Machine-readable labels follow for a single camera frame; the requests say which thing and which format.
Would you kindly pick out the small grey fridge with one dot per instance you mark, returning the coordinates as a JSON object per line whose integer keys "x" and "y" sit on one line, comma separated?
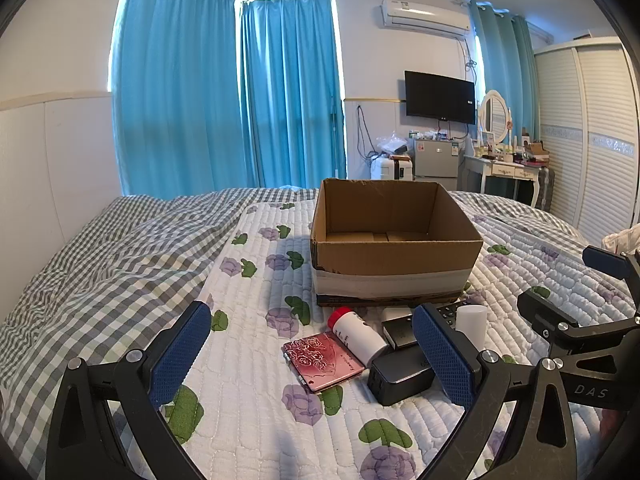
{"x": 435, "y": 160}

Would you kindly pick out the white floral quilt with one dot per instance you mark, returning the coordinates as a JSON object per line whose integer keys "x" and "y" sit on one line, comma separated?
{"x": 250, "y": 340}

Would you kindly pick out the narrow blue curtain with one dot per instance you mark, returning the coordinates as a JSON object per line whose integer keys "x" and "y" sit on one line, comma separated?
{"x": 510, "y": 75}

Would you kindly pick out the grey suitcase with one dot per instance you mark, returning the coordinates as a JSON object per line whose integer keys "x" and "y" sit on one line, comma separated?
{"x": 546, "y": 190}

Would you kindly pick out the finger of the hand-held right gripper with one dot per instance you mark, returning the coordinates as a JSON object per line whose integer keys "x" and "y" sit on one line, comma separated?
{"x": 607, "y": 261}
{"x": 542, "y": 310}

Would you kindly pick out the wide blue curtain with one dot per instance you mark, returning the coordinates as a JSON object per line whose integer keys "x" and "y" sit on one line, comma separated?
{"x": 175, "y": 85}

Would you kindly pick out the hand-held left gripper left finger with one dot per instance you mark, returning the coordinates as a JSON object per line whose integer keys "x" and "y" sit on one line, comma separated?
{"x": 180, "y": 352}

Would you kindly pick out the white suitcase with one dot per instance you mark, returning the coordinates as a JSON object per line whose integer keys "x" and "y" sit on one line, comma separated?
{"x": 382, "y": 167}

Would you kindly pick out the white oval mirror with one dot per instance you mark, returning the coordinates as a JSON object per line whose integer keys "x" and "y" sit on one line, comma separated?
{"x": 495, "y": 112}

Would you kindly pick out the white slatted wardrobe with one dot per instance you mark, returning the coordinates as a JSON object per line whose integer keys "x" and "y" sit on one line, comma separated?
{"x": 595, "y": 135}

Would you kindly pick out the black power adapter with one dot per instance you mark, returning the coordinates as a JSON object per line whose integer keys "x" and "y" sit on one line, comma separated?
{"x": 395, "y": 377}

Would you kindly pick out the white padded headboard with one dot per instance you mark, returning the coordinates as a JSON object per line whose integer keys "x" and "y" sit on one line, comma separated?
{"x": 50, "y": 185}

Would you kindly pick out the person's right hand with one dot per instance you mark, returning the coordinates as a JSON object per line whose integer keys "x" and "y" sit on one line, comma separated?
{"x": 614, "y": 427}

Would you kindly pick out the white dressing table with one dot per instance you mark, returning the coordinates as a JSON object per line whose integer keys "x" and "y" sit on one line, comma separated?
{"x": 505, "y": 167}

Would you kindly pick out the small brown cardboard box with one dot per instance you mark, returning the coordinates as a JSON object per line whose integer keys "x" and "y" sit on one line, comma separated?
{"x": 535, "y": 149}

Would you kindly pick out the white cloth bundle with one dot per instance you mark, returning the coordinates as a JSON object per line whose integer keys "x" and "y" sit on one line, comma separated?
{"x": 622, "y": 240}

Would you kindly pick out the dark grey small box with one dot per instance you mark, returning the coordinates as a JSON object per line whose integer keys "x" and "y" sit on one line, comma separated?
{"x": 400, "y": 334}

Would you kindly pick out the white bottle with red cap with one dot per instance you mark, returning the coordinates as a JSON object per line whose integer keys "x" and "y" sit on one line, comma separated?
{"x": 357, "y": 337}

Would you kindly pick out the white air conditioner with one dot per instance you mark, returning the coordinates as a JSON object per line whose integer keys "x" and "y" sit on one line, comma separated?
{"x": 422, "y": 17}

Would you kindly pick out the white cylindrical bottle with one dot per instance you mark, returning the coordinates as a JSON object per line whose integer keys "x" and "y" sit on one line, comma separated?
{"x": 472, "y": 322}

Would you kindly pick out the black remote control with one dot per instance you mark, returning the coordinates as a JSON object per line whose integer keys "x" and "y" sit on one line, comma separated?
{"x": 447, "y": 312}

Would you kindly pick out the clear plastic bag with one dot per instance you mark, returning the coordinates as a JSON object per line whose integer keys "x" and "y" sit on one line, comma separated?
{"x": 392, "y": 144}

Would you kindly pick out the pink floral card case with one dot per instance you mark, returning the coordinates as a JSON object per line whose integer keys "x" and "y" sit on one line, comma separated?
{"x": 320, "y": 360}

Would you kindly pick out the black wall television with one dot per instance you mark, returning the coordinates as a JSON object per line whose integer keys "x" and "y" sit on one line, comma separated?
{"x": 439, "y": 96}

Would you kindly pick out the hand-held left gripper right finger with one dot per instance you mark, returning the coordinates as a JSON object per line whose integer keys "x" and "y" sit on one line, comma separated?
{"x": 442, "y": 357}

